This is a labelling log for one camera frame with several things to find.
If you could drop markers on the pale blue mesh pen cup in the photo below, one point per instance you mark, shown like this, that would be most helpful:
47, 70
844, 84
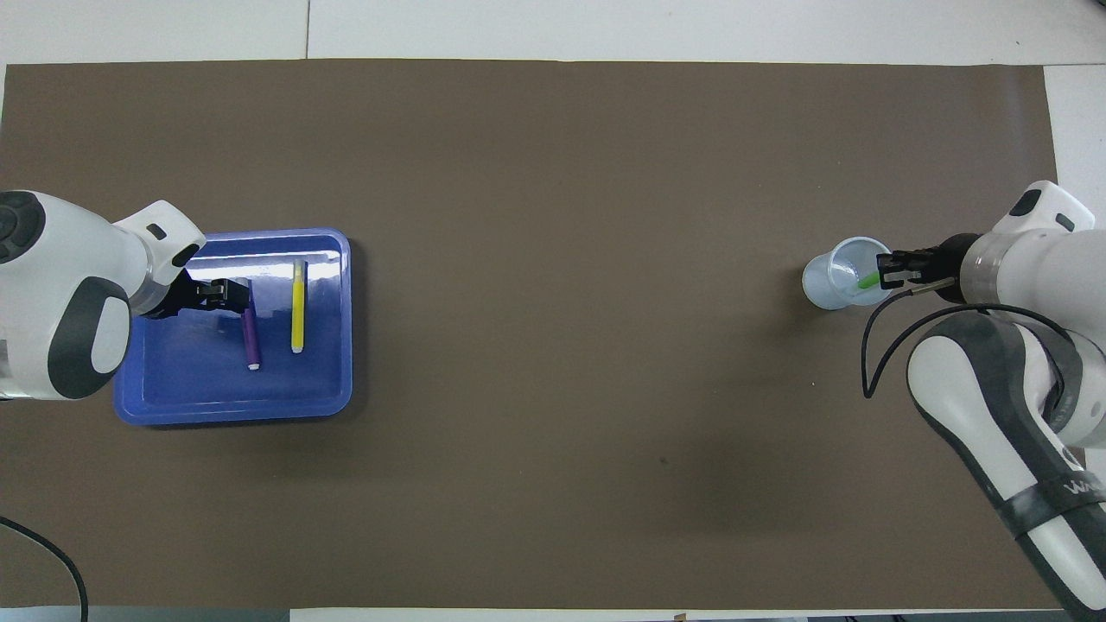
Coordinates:
829, 281

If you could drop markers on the blue plastic tray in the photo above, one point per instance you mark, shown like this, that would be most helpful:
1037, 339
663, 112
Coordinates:
207, 389

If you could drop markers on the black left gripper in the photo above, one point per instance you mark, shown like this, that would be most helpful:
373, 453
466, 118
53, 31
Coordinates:
177, 301

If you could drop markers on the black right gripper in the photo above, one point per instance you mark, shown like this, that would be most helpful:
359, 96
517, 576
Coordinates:
950, 268

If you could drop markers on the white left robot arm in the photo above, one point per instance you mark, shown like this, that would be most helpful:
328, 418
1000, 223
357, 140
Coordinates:
60, 285

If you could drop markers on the yellow pen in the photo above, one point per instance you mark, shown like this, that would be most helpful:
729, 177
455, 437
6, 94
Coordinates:
298, 311

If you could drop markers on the brown table mat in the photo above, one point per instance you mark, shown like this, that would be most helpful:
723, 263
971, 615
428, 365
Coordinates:
553, 345

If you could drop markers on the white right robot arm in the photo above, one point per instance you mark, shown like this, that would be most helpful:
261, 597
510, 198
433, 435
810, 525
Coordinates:
994, 406

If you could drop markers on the green pen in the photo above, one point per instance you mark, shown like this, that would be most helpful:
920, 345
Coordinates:
867, 282

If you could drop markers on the purple pen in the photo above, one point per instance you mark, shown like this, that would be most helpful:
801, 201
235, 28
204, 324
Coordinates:
251, 341

